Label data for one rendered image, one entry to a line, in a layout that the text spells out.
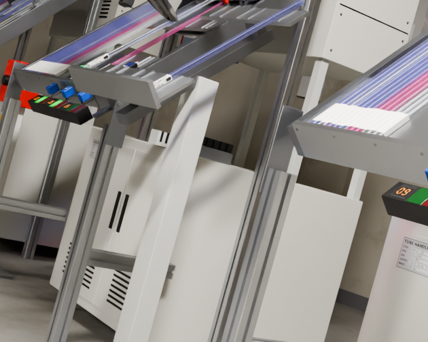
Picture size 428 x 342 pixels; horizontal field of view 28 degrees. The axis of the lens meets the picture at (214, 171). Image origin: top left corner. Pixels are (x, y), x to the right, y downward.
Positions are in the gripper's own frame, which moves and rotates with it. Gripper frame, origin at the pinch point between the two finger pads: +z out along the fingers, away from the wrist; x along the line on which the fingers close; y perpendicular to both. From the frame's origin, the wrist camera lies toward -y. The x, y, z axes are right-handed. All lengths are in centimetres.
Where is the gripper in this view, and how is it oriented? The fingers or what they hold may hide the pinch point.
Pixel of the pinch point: (170, 19)
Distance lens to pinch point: 237.6
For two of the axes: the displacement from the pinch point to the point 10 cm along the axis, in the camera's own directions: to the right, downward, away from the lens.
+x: -5.4, -1.6, 8.2
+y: 6.6, -6.9, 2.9
